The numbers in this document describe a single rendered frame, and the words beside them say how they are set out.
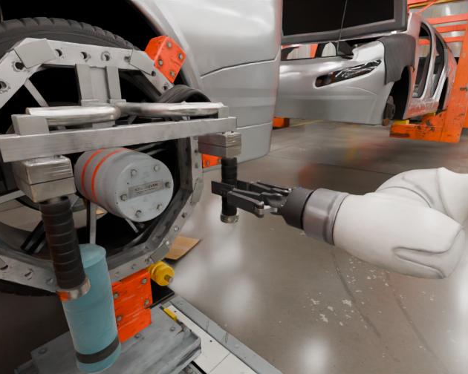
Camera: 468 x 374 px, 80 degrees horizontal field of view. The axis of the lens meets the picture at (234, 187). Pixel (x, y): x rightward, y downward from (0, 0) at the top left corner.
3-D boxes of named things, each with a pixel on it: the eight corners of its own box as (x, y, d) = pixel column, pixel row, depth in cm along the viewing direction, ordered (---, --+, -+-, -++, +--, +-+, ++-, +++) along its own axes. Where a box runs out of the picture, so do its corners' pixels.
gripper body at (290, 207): (299, 238, 48) (256, 222, 54) (321, 222, 54) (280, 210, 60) (301, 197, 46) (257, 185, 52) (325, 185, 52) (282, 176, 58)
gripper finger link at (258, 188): (285, 193, 54) (290, 191, 54) (248, 179, 62) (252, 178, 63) (284, 211, 55) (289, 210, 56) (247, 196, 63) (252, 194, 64)
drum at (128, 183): (130, 191, 75) (124, 139, 71) (179, 213, 61) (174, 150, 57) (74, 206, 65) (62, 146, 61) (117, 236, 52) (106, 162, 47)
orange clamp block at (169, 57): (156, 84, 75) (170, 56, 76) (174, 84, 70) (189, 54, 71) (134, 67, 70) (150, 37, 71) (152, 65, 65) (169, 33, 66)
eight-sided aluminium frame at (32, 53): (192, 233, 95) (183, 58, 78) (206, 239, 91) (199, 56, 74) (-13, 325, 57) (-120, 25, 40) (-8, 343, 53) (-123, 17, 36)
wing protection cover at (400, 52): (382, 87, 320) (390, 36, 304) (412, 86, 301) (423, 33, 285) (360, 85, 271) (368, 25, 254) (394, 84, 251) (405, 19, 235)
